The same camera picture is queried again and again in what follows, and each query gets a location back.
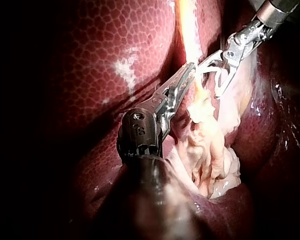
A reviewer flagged gallbladder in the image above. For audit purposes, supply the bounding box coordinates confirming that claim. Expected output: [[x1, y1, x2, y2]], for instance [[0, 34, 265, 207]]
[[175, 0, 217, 124]]

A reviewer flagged white clip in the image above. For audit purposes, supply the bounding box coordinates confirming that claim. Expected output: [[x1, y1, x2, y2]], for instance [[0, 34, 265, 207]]
[[196, 63, 224, 99]]

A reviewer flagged pale fatty tissue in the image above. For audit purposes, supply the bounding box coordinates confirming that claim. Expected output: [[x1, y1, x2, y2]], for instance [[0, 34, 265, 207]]
[[164, 119, 242, 201], [214, 55, 256, 142]]

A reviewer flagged thin tube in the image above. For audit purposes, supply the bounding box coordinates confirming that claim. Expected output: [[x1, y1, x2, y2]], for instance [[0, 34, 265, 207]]
[[204, 121, 228, 181]]

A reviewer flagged left arm instrument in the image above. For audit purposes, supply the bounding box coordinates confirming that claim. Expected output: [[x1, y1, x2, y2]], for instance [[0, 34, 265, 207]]
[[116, 89, 177, 161]]

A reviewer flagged right arm instrument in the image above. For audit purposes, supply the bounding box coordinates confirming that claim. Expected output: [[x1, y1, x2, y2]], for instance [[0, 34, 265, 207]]
[[221, 2, 289, 69]]

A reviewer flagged right arm instrument jaw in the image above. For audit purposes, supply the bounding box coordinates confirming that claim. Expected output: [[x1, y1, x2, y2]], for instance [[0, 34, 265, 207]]
[[198, 50, 226, 73], [215, 64, 237, 100]]

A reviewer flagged dark red liver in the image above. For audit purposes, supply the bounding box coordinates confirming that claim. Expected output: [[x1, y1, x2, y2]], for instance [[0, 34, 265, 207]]
[[27, 0, 300, 240]]

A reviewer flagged left arm instrument jaw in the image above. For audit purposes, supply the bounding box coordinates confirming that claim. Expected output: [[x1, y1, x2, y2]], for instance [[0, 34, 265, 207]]
[[160, 62, 194, 95], [173, 64, 196, 104]]

